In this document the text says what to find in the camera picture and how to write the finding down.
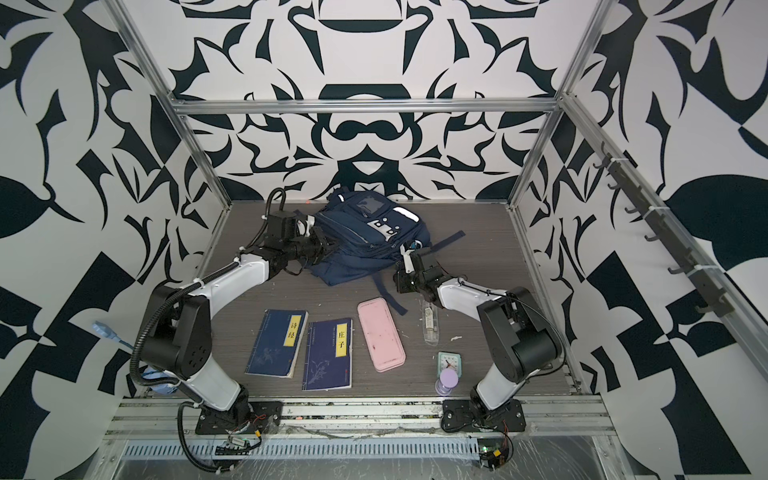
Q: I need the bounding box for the small green square clock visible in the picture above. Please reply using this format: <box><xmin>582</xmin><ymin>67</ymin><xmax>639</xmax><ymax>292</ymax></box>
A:
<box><xmin>437</xmin><ymin>351</ymin><xmax>462</xmax><ymax>377</ymax></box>

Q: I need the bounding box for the left black corrugated cable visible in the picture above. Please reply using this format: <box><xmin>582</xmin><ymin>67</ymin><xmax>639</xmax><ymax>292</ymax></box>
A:
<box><xmin>176</xmin><ymin>400</ymin><xmax>253</xmax><ymax>474</ymax></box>

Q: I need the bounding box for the navy blue school backpack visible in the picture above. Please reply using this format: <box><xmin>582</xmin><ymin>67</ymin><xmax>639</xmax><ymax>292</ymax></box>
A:
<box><xmin>309</xmin><ymin>187</ymin><xmax>465</xmax><ymax>315</ymax></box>

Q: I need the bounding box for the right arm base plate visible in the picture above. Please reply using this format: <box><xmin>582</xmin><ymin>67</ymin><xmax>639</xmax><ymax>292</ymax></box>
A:
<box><xmin>440</xmin><ymin>399</ymin><xmax>527</xmax><ymax>433</ymax></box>

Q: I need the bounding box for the purple cylindrical container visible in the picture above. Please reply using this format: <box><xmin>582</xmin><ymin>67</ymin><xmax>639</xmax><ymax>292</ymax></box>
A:
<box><xmin>434</xmin><ymin>367</ymin><xmax>459</xmax><ymax>397</ymax></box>

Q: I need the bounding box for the aluminium frame rail base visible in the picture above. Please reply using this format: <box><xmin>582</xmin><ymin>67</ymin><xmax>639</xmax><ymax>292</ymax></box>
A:
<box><xmin>86</xmin><ymin>396</ymin><xmax>633</xmax><ymax>479</ymax></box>

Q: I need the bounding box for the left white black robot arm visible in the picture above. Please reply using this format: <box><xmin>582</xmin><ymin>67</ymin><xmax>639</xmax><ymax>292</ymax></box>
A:
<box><xmin>129</xmin><ymin>211</ymin><xmax>325</xmax><ymax>416</ymax></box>

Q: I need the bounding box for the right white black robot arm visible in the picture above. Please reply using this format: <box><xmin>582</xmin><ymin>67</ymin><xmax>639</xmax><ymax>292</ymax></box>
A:
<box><xmin>394</xmin><ymin>247</ymin><xmax>565</xmax><ymax>416</ymax></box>

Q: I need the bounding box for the pink pencil case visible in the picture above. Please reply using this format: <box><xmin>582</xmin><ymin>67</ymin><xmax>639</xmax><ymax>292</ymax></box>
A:
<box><xmin>357</xmin><ymin>298</ymin><xmax>406</xmax><ymax>373</ymax></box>

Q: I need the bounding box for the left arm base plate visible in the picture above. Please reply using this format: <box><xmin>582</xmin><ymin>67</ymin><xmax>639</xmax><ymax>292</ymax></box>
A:
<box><xmin>195</xmin><ymin>401</ymin><xmax>284</xmax><ymax>435</ymax></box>

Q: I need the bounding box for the small green circuit board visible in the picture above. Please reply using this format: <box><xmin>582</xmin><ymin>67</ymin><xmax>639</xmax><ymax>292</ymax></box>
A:
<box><xmin>479</xmin><ymin>437</ymin><xmax>514</xmax><ymax>471</ymax></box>

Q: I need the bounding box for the blue book yellow label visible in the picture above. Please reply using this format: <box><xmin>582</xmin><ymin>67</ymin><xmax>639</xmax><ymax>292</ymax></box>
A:
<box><xmin>245</xmin><ymin>309</ymin><xmax>308</xmax><ymax>378</ymax></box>
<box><xmin>302</xmin><ymin>318</ymin><xmax>353</xmax><ymax>392</ymax></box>

